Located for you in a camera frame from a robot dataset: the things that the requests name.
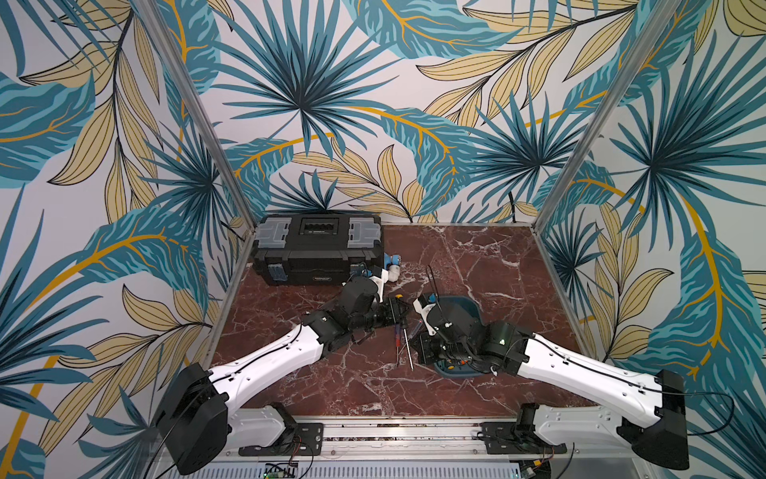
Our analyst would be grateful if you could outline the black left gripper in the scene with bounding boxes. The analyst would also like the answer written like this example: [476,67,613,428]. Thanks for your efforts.
[350,293,413,331]

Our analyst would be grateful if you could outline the grey clear screwdriver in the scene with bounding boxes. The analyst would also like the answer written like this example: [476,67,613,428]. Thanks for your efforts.
[402,327,414,371]

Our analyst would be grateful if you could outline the blue red screwdriver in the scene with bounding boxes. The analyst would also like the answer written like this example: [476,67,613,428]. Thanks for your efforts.
[394,325,407,367]

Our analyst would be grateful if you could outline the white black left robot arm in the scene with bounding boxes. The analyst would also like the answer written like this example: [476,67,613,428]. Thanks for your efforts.
[153,277,411,475]

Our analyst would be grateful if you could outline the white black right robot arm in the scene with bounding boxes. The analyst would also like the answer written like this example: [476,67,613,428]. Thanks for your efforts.
[413,297,690,471]

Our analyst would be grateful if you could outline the teal plastic storage tray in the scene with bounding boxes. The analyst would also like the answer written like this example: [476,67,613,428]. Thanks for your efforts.
[428,295,491,379]

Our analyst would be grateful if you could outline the small blue white toy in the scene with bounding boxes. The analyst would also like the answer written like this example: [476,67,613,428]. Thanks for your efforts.
[384,253,401,283]

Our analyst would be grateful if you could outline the black plastic toolbox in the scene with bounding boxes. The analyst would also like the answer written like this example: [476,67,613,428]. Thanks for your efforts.
[251,214,384,287]

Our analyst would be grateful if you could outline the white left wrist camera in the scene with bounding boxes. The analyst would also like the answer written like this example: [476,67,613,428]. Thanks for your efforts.
[367,267,390,303]

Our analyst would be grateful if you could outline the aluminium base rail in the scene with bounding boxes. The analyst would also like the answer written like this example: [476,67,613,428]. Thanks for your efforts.
[195,416,658,478]

